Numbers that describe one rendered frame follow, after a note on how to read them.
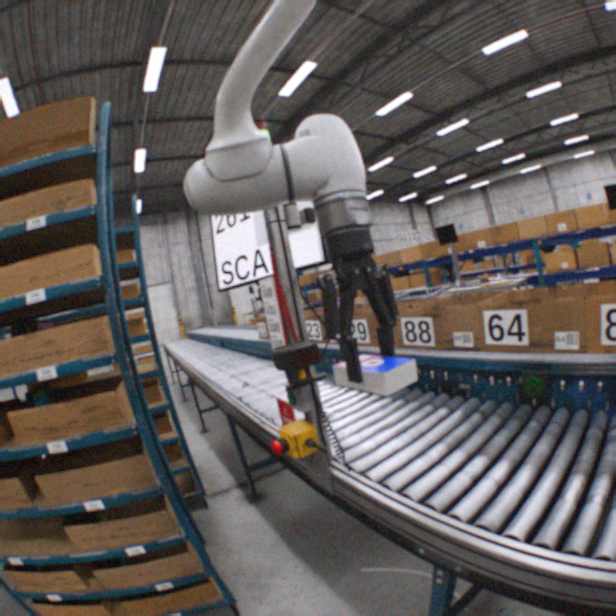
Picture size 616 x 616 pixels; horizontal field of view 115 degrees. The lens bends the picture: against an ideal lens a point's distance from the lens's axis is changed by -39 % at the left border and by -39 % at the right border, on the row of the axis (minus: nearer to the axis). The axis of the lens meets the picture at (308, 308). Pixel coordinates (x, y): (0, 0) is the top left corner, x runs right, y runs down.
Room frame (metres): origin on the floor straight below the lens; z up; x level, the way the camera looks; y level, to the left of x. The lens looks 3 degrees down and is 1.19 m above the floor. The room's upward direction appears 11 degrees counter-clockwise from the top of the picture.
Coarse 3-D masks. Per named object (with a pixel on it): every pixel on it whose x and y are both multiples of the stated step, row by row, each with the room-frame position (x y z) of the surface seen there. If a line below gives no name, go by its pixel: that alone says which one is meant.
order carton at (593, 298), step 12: (600, 288) 0.70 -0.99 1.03; (612, 288) 0.66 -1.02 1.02; (588, 300) 0.57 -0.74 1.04; (600, 300) 0.54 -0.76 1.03; (612, 300) 0.50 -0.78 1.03; (588, 312) 0.57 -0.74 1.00; (600, 312) 0.54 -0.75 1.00; (588, 324) 0.58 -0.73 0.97; (600, 324) 0.54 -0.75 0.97; (588, 336) 0.58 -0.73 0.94; (600, 336) 0.54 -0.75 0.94; (588, 348) 0.58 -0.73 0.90; (600, 348) 0.54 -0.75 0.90; (612, 348) 0.51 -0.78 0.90
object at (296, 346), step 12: (276, 348) 0.68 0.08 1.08; (288, 348) 0.63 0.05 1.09; (300, 348) 0.61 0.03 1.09; (312, 348) 0.62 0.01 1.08; (276, 360) 0.67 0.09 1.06; (288, 360) 0.62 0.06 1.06; (300, 360) 0.61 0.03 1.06; (312, 360) 0.62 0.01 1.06; (288, 372) 0.67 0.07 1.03; (300, 372) 0.65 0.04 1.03
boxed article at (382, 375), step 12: (360, 360) 0.53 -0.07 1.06; (372, 360) 0.51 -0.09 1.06; (384, 360) 0.49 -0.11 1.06; (396, 360) 0.48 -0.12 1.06; (408, 360) 0.46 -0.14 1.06; (336, 372) 0.53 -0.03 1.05; (372, 372) 0.45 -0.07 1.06; (384, 372) 0.43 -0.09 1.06; (396, 372) 0.44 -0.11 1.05; (408, 372) 0.45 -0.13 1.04; (348, 384) 0.51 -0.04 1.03; (360, 384) 0.48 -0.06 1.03; (372, 384) 0.45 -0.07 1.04; (384, 384) 0.43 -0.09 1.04; (396, 384) 0.44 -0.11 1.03; (408, 384) 0.45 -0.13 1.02
